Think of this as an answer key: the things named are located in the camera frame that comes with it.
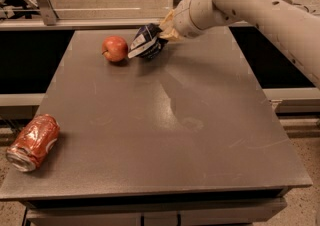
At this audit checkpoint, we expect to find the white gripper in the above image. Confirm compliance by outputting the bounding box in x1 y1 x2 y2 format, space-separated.
159 0 214 42

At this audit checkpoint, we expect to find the blue chip bag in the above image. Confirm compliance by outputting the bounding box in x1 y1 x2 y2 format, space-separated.
128 23 168 59

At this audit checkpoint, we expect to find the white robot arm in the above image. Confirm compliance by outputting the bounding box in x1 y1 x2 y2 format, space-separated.
160 0 320 87

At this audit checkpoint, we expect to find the red apple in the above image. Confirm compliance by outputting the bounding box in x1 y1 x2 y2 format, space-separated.
102 36 128 62

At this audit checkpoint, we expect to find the crushed red soda can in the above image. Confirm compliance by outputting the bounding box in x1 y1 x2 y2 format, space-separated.
6 114 60 172

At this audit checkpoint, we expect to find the left metal bracket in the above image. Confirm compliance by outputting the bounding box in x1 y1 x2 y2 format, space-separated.
36 0 58 26

